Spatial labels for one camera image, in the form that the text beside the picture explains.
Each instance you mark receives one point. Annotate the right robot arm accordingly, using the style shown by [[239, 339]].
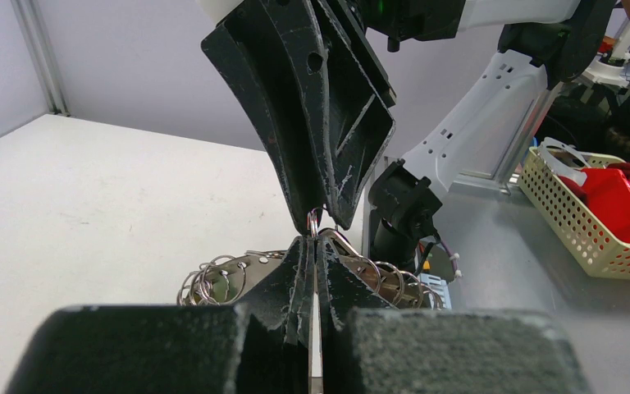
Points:
[[542, 44]]

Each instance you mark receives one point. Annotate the red object in basket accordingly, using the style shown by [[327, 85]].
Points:
[[606, 192]]

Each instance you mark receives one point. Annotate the cream perforated basket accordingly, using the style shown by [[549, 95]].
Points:
[[596, 249]]

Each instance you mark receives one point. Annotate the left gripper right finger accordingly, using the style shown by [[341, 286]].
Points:
[[371, 347]]

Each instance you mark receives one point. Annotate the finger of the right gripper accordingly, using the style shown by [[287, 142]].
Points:
[[346, 98], [247, 49]]

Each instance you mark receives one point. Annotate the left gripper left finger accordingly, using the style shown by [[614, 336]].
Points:
[[257, 345]]

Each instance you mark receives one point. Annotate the right white cable duct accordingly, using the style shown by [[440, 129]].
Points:
[[436, 293]]

